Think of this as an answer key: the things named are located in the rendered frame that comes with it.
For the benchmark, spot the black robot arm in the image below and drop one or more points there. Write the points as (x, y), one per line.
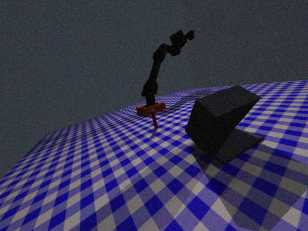
(150, 86)

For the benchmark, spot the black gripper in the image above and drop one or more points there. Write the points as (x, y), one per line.
(189, 35)

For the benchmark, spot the dark grey sloped panel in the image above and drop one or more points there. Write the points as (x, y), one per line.
(213, 119)

